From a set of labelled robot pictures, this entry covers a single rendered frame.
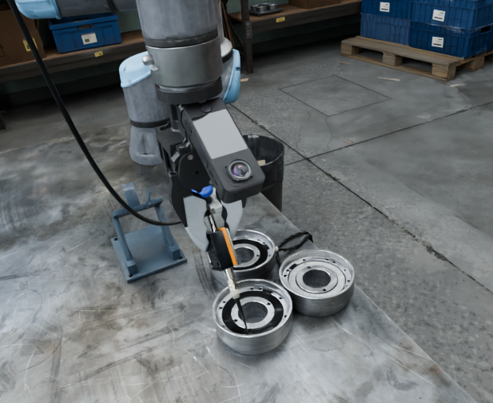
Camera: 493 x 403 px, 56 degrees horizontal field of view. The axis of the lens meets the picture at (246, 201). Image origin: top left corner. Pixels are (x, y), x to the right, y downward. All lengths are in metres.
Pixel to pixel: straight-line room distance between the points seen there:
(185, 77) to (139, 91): 0.58
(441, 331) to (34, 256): 1.35
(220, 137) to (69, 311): 0.39
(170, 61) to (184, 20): 0.04
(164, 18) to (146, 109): 0.61
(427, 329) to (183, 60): 1.47
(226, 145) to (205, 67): 0.08
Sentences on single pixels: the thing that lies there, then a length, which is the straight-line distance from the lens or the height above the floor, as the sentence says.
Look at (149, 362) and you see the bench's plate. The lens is 0.64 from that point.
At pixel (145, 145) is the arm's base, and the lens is 1.10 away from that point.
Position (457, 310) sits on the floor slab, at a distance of 1.87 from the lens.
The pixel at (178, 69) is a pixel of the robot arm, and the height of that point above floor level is 1.15.
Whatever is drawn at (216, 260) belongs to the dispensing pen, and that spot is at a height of 0.92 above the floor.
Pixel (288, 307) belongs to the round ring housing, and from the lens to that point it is 0.63.
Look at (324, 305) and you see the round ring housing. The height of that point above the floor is 0.83.
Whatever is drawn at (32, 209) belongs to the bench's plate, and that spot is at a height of 0.80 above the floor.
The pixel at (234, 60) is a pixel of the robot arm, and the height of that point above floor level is 1.01.
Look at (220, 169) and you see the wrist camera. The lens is 0.45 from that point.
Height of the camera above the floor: 1.28
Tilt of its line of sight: 32 degrees down
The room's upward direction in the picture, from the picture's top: 6 degrees counter-clockwise
